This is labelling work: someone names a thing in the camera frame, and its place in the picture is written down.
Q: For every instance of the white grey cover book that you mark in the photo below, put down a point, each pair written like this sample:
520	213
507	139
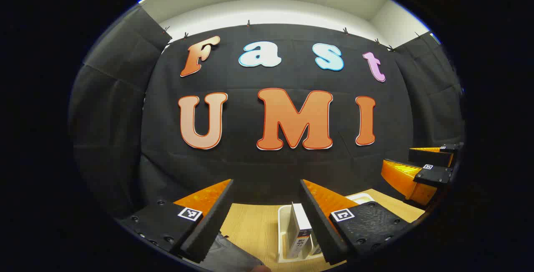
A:
298	226

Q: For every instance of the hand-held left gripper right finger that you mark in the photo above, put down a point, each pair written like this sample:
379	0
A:
321	230

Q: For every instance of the row of black cloth clips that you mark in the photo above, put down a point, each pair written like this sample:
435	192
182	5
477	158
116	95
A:
248	23

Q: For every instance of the cream plastic bookshelf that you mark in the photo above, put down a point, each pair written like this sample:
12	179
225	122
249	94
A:
283	230

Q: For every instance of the grey schoolbag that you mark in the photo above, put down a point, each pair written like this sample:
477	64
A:
229	255

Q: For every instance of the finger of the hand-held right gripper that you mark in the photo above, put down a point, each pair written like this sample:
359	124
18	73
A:
436	176
429	157

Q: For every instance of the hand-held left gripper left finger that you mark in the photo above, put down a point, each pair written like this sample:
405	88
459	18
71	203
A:
210	226

